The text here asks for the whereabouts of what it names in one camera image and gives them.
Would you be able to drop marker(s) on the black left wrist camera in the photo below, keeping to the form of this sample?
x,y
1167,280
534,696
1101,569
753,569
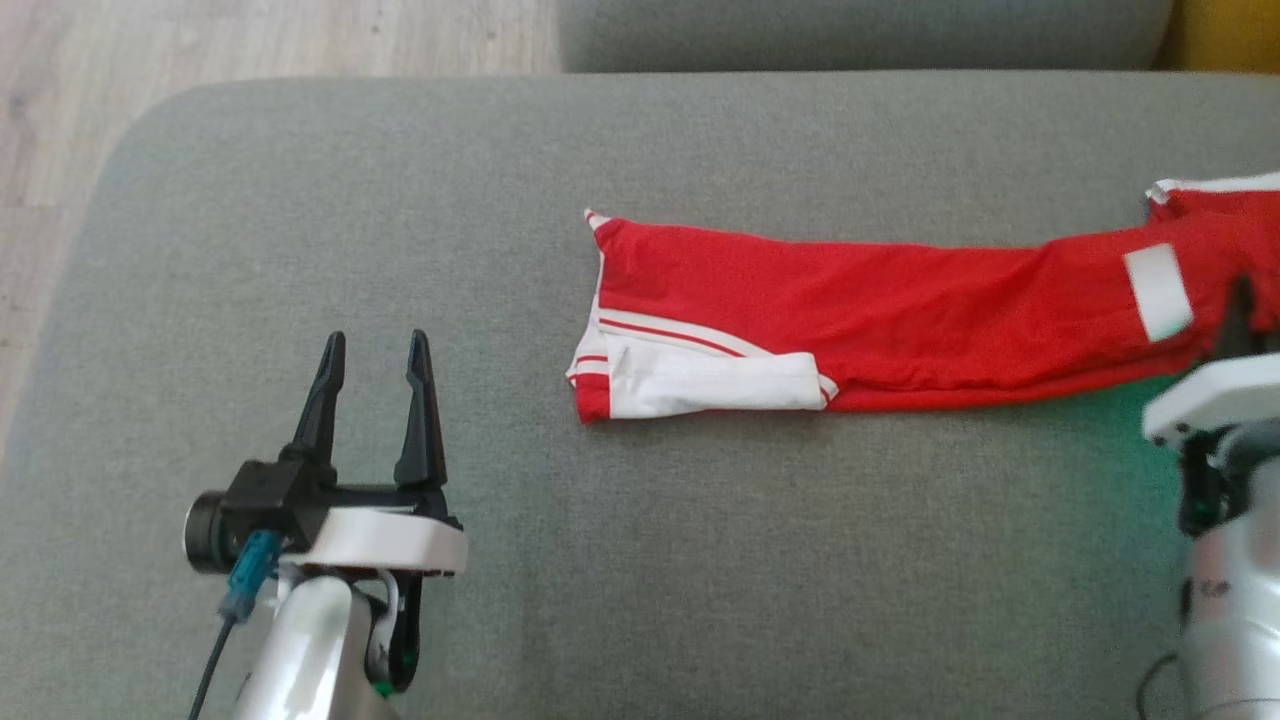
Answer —
x,y
265,500

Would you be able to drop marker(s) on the red Bulls 23 jersey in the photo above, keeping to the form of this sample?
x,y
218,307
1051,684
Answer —
x,y
900,310

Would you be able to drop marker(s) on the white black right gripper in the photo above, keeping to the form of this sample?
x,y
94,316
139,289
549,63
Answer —
x,y
1220,395

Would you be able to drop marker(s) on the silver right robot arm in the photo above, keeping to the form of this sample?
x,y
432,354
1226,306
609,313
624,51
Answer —
x,y
1235,600

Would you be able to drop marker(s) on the yellow cushion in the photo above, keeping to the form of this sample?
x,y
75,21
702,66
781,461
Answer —
x,y
1225,30

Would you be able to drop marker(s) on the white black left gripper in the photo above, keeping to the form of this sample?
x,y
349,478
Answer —
x,y
390,540

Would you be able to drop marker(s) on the red shorts with white stripes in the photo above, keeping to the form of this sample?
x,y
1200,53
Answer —
x,y
1235,205

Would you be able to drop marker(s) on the grey sofa back cushion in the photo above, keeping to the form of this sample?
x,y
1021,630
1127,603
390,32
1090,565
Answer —
x,y
850,30

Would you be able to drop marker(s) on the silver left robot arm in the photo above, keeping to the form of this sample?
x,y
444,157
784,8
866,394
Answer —
x,y
310,650

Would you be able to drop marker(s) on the grey sofa seat cushion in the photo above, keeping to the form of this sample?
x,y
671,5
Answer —
x,y
700,560

